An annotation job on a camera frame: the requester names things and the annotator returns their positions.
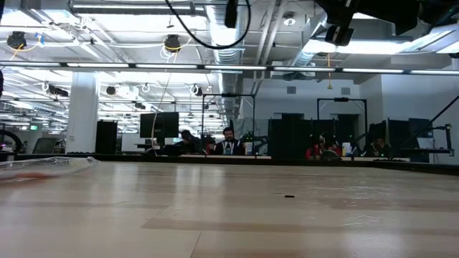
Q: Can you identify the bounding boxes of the black background monitor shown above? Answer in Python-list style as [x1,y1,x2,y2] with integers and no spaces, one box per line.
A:
[139,112,180,140]

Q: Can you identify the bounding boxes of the white building column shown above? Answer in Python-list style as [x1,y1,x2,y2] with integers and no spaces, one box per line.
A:
[66,71,100,154]

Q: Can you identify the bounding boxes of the grey open laptop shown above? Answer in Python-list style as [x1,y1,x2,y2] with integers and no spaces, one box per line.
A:
[32,137,58,155]

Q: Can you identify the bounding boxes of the black left camera cable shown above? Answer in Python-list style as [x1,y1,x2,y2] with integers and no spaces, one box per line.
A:
[164,0,252,50]

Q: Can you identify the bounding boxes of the round ceiling sensor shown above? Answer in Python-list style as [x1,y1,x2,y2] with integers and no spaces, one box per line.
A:
[282,11,297,27]

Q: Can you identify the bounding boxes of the black tall cabinet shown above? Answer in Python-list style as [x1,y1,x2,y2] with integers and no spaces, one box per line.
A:
[95,120,119,154]

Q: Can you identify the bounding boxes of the person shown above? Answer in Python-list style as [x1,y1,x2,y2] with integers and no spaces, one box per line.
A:
[305,134,341,161]
[175,129,202,155]
[369,138,394,158]
[214,126,247,156]

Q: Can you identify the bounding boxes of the black partition wall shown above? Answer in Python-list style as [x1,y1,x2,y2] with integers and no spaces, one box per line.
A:
[268,118,338,164]

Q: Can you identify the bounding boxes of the yellow hanging cord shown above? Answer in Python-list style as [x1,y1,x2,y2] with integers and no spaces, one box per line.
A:
[326,53,333,90]

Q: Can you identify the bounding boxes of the orange white bagged toothbrush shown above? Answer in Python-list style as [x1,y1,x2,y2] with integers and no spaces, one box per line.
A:
[0,156,100,182]

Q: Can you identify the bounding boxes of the rectangular ceiling light panel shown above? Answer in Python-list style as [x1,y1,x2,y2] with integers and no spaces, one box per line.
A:
[304,37,412,56]

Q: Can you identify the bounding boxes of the black background rig frame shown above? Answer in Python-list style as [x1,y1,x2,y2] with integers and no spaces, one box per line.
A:
[316,97,369,144]
[201,93,257,156]

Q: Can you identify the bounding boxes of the black curved hoop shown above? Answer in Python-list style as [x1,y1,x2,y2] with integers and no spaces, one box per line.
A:
[0,129,23,154]

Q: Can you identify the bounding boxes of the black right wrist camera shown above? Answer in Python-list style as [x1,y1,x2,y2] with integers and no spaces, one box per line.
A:
[324,24,356,47]

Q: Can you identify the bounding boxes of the wide silver ceiling duct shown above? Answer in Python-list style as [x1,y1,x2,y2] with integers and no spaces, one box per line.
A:
[204,0,245,121]

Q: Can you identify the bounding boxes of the wooden background table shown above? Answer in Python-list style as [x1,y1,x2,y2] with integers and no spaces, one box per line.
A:
[339,156,412,163]
[181,154,273,161]

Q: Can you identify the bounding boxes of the black ceiling cable reel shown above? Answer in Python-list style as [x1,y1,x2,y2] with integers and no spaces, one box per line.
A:
[6,31,28,50]
[164,34,182,52]

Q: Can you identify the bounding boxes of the long black right arm cable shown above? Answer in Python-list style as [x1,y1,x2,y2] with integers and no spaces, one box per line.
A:
[389,95,459,161]

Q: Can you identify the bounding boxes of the dark background monitors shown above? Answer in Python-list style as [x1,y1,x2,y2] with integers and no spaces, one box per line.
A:
[368,118,435,150]

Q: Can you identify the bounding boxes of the black aluminium rig frame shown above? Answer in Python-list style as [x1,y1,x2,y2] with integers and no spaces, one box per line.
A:
[0,152,459,170]

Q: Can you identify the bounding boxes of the slanted silver ceiling duct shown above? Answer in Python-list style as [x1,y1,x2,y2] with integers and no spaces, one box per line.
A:
[288,14,327,69]

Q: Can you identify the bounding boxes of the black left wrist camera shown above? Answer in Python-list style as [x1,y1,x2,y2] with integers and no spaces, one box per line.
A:
[224,0,240,29]

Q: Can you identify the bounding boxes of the long LED light bar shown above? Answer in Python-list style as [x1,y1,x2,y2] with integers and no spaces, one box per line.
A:
[0,61,459,75]

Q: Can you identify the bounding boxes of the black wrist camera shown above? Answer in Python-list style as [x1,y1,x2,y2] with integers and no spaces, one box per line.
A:
[324,24,356,47]
[224,0,240,29]

